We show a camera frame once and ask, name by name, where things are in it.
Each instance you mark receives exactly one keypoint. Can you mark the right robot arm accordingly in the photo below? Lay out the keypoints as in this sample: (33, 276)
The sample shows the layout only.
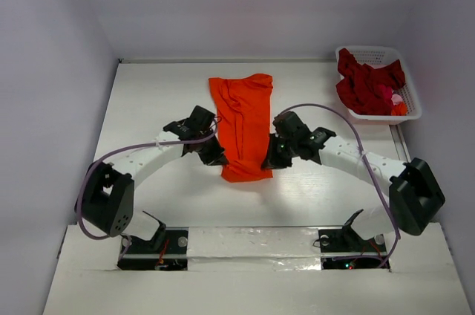
(409, 192)

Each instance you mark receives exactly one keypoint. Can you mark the pink cloth in basket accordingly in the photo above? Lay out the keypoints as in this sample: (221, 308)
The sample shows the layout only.
(390, 97)

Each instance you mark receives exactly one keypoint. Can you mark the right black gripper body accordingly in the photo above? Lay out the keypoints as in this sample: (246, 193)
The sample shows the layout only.
(277, 152)

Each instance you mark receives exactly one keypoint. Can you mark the small orange cloth in basket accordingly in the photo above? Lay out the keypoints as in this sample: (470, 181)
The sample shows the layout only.
(399, 110)

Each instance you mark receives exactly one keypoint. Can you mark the dark red t shirt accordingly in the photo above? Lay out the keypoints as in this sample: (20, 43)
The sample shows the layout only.
(359, 88)

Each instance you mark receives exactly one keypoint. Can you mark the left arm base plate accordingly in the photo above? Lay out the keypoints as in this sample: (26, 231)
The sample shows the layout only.
(169, 256)

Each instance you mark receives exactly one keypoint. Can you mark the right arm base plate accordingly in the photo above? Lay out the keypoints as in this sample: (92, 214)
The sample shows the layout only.
(339, 251)

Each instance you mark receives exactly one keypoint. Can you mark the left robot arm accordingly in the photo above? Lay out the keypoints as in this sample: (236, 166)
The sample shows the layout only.
(105, 204)

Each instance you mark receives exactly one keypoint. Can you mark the orange t shirt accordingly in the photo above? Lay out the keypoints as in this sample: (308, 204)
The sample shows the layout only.
(244, 110)

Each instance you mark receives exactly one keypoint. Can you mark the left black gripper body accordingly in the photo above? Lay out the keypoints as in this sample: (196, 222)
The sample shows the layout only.
(202, 145)

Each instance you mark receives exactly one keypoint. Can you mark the white plastic basket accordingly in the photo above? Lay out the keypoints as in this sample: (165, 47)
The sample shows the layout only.
(377, 57)

